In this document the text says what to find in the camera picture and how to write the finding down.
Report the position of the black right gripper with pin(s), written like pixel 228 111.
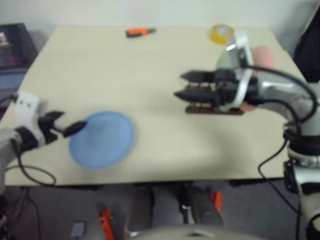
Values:
pixel 226 87

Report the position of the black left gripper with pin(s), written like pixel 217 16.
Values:
pixel 48 130

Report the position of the blue plate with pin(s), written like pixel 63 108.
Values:
pixel 105 142

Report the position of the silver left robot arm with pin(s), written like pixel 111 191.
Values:
pixel 7 142

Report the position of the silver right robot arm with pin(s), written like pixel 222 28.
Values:
pixel 275 86

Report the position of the brown wooden rack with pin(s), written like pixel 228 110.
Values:
pixel 212 110

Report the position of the yellow tape roll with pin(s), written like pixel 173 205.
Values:
pixel 220 36

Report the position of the orange marker pen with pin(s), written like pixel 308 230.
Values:
pixel 138 32

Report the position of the open laptop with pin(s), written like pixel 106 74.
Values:
pixel 15 50

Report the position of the small grey floor device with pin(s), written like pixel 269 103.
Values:
pixel 78 229

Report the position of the red and black floor tool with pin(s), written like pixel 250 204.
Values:
pixel 217 202
pixel 106 222

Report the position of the black chair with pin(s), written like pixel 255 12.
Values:
pixel 310 62

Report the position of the grey rounded robot leg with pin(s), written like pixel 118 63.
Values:
pixel 207 207
pixel 141 210

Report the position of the grey robot torso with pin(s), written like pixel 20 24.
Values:
pixel 182 233

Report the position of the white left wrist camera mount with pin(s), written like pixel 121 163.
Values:
pixel 25 105

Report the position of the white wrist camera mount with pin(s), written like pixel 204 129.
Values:
pixel 243 40
pixel 25 105

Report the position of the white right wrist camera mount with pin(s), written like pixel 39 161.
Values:
pixel 243 40

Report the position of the black table frame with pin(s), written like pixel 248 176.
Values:
pixel 250 182

